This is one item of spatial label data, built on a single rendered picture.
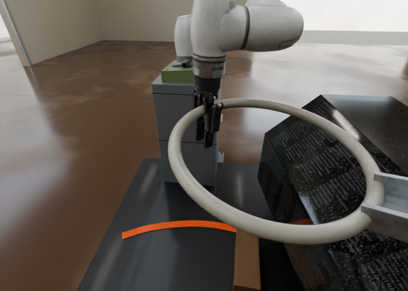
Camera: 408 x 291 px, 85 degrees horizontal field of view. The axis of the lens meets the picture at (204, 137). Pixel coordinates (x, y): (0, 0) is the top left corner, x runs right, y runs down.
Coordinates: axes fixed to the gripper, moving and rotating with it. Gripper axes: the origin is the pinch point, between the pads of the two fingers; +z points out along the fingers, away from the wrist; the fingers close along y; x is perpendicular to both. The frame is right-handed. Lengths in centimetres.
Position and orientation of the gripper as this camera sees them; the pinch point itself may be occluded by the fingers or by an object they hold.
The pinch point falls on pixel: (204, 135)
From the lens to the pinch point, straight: 73.9
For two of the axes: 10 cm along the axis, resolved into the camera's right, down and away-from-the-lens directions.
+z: -0.5, 8.2, 5.6
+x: 8.3, -2.7, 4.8
